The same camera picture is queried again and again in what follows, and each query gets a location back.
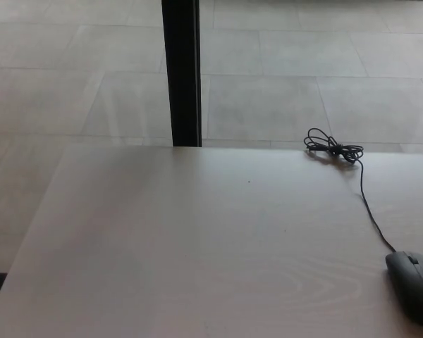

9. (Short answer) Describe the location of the black computer mouse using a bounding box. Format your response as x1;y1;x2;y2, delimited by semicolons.
384;250;423;328

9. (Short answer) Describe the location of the black vertical post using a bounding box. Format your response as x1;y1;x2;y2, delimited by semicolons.
161;0;203;148

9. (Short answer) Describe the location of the black mouse cable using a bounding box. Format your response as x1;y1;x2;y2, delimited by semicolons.
303;127;398;254

